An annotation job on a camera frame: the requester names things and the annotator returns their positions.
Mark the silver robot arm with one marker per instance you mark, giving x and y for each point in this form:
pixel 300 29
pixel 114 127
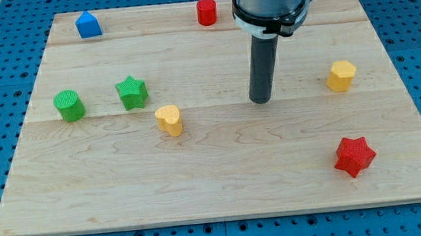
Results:
pixel 266 19

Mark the yellow heart block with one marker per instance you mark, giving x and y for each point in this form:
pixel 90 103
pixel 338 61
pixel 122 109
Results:
pixel 168 118

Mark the wooden board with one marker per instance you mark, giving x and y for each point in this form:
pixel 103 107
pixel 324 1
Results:
pixel 115 170

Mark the green star block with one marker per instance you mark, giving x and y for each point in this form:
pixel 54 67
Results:
pixel 132 92

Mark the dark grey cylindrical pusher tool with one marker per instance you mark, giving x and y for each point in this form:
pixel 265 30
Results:
pixel 262 63

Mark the red cylinder block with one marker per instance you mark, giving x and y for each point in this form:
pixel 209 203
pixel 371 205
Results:
pixel 206 12

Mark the yellow hexagon block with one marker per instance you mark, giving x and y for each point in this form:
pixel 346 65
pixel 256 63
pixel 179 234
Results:
pixel 341 75

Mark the green cylinder block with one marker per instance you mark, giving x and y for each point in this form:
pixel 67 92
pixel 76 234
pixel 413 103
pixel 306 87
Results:
pixel 69 105

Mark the red star block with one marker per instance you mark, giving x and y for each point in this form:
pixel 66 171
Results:
pixel 354 155

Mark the blue pentagon block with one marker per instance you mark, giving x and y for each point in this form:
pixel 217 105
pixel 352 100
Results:
pixel 88 25

